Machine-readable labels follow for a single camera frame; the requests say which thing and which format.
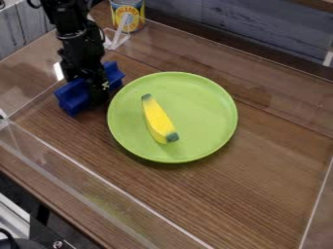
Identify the clear acrylic enclosure wall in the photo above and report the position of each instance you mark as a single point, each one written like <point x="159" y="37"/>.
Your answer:
<point x="246" y="198"/>

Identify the blue plastic block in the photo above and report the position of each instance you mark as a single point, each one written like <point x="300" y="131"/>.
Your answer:
<point x="72" y="95"/>

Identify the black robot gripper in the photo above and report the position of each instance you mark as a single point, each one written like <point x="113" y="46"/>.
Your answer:
<point x="81" y="51"/>

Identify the yellow printed can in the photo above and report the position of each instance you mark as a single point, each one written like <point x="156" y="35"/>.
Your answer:
<point x="131" y="12"/>

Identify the green round plate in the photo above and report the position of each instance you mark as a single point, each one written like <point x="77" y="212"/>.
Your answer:
<point x="199" y="107"/>

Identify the yellow toy banana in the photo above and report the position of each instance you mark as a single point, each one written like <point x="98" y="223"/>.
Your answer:
<point x="157" y="122"/>

